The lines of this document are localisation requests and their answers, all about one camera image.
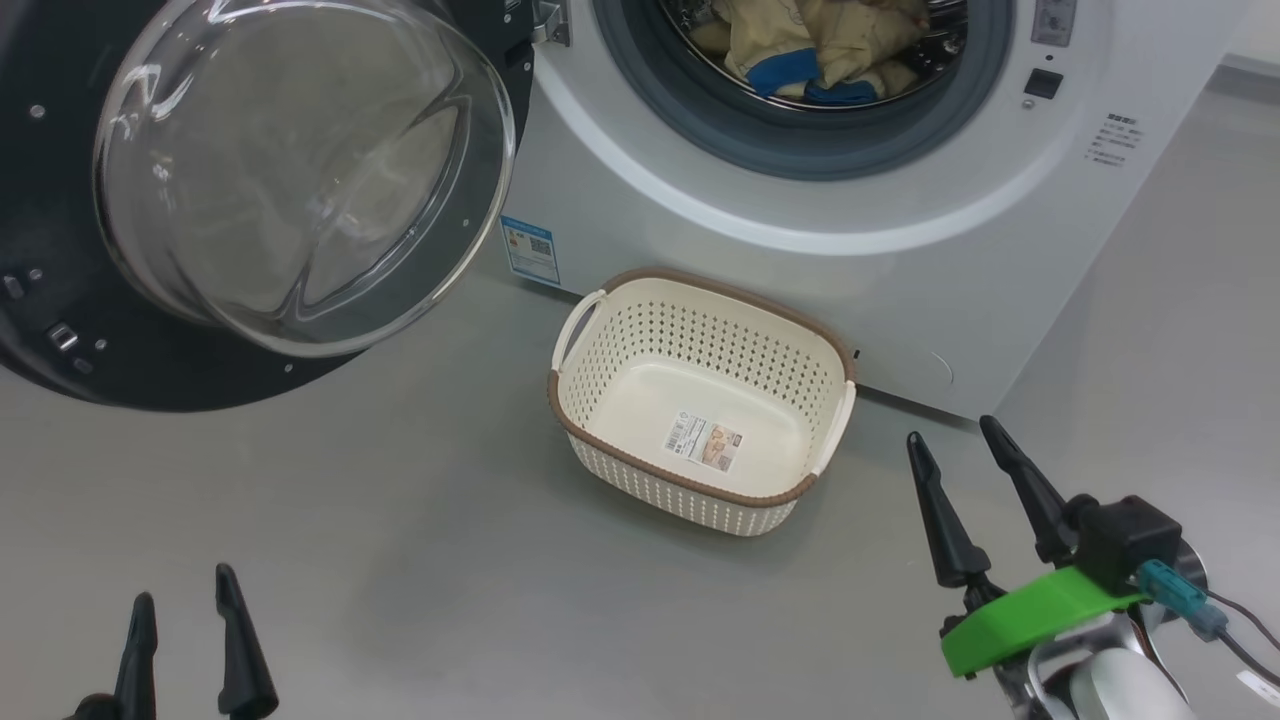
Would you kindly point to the cream garment with blue patch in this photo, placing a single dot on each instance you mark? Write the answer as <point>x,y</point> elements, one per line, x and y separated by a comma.
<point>840,40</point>

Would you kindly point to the white basket product label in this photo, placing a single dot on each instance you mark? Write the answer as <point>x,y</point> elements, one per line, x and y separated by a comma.
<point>702,441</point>

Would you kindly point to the blue energy label sticker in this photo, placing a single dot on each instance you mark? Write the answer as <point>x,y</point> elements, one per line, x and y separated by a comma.
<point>530,250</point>

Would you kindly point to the cream perforated laundry basket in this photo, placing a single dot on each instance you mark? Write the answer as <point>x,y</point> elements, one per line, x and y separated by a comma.
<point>620,340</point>

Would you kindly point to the white front-load washing machine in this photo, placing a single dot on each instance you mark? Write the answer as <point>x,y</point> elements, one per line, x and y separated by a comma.
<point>950,280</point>

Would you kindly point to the black round glass washer door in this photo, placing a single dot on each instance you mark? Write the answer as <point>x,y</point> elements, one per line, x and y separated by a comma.
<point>60,250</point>

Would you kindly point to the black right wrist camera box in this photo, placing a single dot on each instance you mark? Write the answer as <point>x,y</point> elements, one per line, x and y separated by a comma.
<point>1125,540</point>

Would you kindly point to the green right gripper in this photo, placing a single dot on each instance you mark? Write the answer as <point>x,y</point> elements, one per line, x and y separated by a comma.
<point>1030,615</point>

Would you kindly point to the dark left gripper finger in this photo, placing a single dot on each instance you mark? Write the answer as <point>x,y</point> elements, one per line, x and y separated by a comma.
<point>138,670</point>
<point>242,670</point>

